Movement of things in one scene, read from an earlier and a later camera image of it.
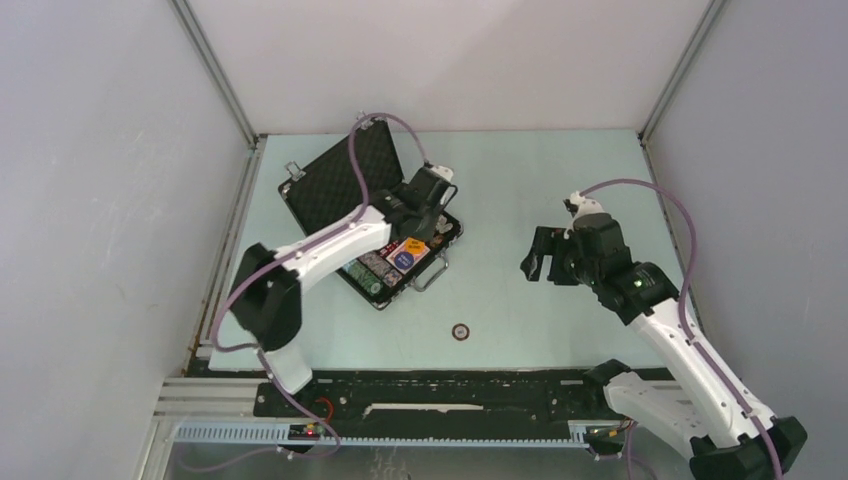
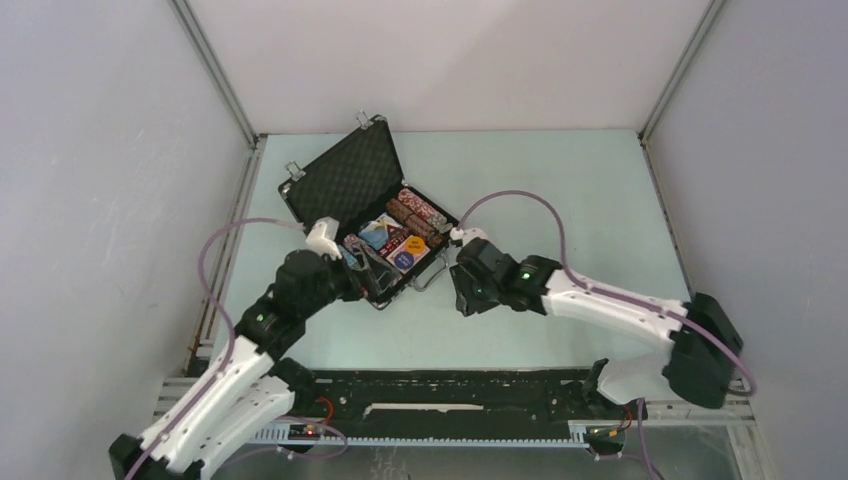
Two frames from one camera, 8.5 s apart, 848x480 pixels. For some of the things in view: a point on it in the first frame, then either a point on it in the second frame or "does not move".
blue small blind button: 404,260 does not move
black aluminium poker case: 348,175 does not move
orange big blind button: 414,245 does not move
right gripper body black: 583,271 to 474,296
